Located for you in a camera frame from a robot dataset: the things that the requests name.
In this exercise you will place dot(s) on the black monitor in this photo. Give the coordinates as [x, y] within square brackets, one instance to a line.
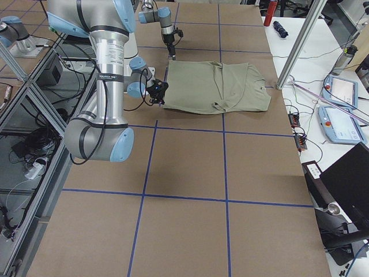
[347, 182]

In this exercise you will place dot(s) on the upper teach pendant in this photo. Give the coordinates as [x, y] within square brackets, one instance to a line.
[340, 91]

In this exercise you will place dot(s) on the aluminium frame rack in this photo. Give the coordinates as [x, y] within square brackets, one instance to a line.
[32, 130]

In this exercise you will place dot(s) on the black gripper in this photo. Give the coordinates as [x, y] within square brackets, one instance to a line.
[169, 40]
[152, 92]

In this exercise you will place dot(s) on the orange connector board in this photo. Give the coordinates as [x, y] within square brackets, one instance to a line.
[294, 119]
[300, 141]

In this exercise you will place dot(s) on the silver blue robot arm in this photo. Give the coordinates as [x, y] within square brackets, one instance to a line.
[100, 131]
[151, 13]

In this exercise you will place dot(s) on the grey drink bottle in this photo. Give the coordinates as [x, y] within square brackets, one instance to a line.
[344, 59]

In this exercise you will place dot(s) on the upper orange connector board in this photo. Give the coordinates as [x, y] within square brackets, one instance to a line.
[294, 119]

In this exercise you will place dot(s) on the white power strip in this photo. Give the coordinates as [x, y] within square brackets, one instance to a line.
[35, 170]

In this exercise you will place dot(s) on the grey control box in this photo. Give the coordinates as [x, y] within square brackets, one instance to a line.
[51, 73]

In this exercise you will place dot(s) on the dark blue folded umbrella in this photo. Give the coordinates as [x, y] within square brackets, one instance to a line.
[280, 30]

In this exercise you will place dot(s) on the teach pendant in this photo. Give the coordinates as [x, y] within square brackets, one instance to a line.
[339, 127]
[340, 91]

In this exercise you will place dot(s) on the lower orange connector board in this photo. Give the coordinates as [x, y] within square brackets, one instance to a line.
[300, 141]

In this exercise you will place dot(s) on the black box with label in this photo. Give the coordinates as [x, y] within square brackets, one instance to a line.
[316, 187]

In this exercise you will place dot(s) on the sage green long-sleeve shirt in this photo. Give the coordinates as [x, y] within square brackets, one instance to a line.
[211, 87]

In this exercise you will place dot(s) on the aluminium frame post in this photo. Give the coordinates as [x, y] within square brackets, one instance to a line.
[309, 23]

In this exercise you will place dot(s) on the red bottle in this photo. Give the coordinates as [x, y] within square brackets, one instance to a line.
[270, 12]

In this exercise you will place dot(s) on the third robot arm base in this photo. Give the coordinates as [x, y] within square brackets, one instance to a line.
[14, 32]

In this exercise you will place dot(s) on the lower teach pendant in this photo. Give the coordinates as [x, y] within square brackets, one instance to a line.
[339, 127]

